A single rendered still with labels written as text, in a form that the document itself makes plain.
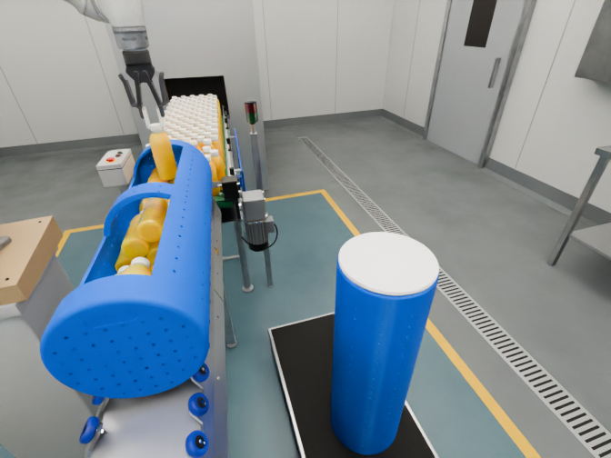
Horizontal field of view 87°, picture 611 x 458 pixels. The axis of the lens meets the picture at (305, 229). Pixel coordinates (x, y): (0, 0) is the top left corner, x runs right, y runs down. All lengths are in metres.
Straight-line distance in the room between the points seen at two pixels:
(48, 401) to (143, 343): 0.81
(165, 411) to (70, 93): 5.33
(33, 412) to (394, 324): 1.22
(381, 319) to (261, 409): 1.07
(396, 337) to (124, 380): 0.66
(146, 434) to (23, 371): 0.64
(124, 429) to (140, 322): 0.27
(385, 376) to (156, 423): 0.64
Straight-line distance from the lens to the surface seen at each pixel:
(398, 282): 0.88
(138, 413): 0.86
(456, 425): 1.91
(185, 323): 0.66
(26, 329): 1.24
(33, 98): 6.01
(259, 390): 1.89
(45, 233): 1.30
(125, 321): 0.67
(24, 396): 1.47
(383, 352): 1.02
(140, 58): 1.20
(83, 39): 5.70
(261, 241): 1.78
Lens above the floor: 1.62
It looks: 33 degrees down
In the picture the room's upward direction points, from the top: 1 degrees counter-clockwise
